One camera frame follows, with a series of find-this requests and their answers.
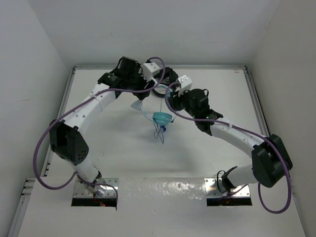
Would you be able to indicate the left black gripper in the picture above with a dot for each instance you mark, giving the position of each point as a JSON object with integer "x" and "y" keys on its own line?
{"x": 145, "y": 84}

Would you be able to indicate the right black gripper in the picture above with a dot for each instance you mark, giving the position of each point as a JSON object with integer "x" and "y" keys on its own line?
{"x": 175, "y": 100}

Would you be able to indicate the teal cat-ear headphones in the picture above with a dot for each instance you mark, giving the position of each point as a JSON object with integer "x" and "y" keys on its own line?
{"x": 160, "y": 118}

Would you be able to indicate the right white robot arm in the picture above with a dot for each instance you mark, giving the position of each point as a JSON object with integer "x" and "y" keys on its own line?
{"x": 269, "y": 157}

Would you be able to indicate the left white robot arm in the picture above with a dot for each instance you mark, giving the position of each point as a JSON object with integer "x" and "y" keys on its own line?
{"x": 66, "y": 136}

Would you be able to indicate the black headphones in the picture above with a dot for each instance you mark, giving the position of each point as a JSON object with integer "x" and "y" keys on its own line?
{"x": 170, "y": 77}

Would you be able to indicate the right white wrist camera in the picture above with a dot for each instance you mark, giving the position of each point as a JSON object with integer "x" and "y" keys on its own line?
{"x": 185, "y": 83}

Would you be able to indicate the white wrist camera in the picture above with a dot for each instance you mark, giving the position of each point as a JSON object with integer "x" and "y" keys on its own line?
{"x": 149, "y": 70}
{"x": 185, "y": 83}

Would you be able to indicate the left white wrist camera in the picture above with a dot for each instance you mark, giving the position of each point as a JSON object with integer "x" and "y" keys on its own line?
{"x": 149, "y": 70}

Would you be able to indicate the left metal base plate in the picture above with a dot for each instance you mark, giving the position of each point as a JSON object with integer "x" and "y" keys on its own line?
{"x": 103, "y": 195}

